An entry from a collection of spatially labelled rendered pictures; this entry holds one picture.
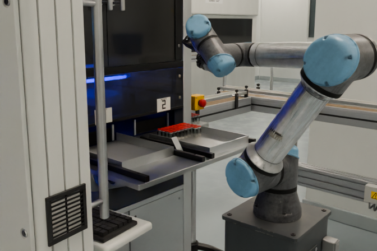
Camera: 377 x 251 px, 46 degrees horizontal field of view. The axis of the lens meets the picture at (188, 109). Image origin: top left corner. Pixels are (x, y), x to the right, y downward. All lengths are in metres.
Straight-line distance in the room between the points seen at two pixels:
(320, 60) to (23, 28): 0.65
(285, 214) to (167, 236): 0.95
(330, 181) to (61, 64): 1.96
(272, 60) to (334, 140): 1.99
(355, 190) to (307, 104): 1.55
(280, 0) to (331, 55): 9.90
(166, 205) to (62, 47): 1.31
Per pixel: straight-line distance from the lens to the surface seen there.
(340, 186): 2.68
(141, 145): 1.86
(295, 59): 1.30
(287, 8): 10.84
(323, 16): 3.23
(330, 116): 2.58
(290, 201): 1.42
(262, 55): 1.36
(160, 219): 2.18
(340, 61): 1.06
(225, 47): 1.35
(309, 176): 2.74
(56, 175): 1.06
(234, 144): 1.85
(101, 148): 1.16
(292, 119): 1.16
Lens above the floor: 1.38
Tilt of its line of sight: 11 degrees down
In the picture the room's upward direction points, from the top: straight up
